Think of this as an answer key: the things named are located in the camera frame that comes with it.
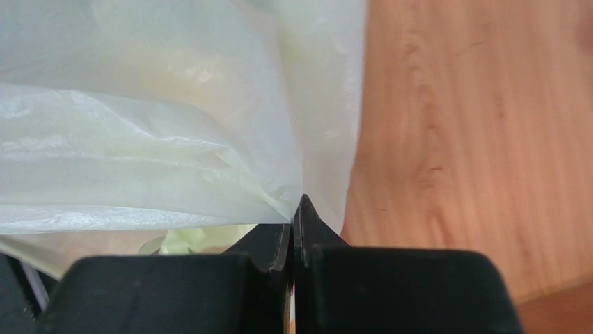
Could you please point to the pale yellow plastic bag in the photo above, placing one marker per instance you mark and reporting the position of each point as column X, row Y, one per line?
column 122, row 120

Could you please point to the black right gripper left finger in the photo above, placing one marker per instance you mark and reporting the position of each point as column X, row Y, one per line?
column 245, row 289

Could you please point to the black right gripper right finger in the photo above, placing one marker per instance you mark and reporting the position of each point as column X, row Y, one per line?
column 346, row 289

